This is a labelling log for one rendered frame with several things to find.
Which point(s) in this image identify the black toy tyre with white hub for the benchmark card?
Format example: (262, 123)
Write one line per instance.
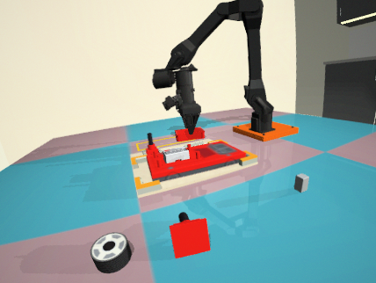
(111, 252)

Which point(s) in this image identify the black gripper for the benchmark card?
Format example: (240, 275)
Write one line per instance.
(189, 110)

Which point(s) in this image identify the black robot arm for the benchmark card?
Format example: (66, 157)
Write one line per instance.
(251, 13)

